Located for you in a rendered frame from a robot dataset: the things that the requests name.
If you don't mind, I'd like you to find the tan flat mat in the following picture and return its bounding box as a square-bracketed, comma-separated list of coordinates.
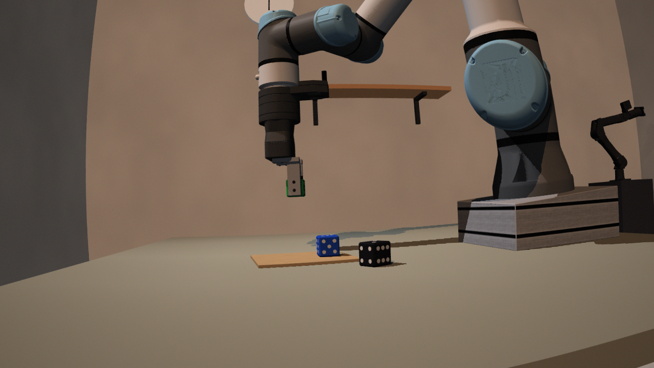
[250, 251, 359, 268]

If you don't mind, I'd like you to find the green die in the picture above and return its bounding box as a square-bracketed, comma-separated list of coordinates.
[286, 179, 306, 197]

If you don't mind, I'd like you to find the blue die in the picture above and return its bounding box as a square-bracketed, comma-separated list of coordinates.
[316, 235, 340, 257]

